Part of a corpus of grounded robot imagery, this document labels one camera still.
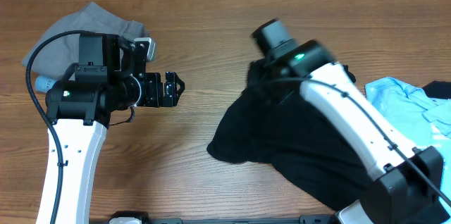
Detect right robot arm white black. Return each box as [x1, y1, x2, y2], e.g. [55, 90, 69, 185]
[252, 18, 450, 224]

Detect black polo shirt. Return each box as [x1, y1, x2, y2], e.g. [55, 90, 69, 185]
[206, 58, 374, 212]

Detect dark navy garment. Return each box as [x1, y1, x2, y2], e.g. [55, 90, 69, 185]
[422, 80, 451, 99]

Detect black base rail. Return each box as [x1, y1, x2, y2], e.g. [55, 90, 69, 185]
[109, 211, 339, 224]

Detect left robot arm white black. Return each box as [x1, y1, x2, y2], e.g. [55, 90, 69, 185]
[27, 30, 185, 223]

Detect grey folded trousers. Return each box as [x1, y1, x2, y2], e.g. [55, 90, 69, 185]
[21, 1, 150, 80]

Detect light blue shirt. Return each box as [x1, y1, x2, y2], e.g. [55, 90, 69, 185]
[365, 77, 450, 197]

